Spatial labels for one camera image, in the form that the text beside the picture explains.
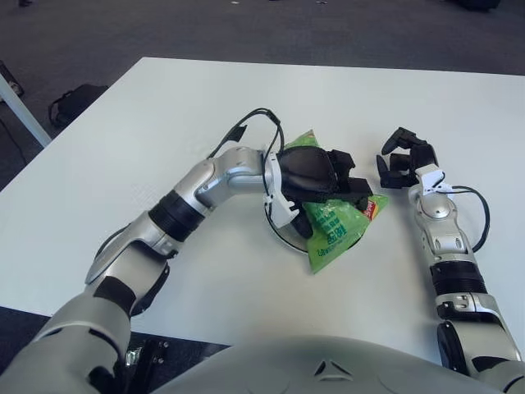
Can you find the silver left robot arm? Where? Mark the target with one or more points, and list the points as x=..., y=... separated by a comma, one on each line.
x=221, y=180

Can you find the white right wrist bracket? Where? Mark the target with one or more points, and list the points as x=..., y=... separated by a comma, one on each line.
x=428, y=178

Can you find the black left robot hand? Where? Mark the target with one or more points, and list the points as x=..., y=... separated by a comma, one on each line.
x=307, y=172

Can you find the white table leg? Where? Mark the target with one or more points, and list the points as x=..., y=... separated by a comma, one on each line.
x=24, y=119

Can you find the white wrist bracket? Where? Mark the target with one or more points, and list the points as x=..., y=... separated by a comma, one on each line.
x=283, y=213
x=428, y=178

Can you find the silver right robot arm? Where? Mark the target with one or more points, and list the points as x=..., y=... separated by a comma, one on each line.
x=436, y=211

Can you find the black bracket with screws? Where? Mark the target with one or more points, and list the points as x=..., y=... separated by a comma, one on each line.
x=152, y=357

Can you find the white plate with black rim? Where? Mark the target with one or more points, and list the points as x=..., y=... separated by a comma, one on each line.
x=287, y=240

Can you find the grey robot torso shell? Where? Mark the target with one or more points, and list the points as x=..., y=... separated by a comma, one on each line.
x=266, y=369

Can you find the black backpack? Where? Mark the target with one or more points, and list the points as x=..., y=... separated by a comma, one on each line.
x=76, y=102

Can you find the green snack bag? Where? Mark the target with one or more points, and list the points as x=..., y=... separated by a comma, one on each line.
x=332, y=234

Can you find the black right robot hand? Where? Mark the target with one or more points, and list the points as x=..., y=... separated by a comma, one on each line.
x=424, y=158

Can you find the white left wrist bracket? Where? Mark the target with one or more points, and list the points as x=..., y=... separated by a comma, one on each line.
x=283, y=213

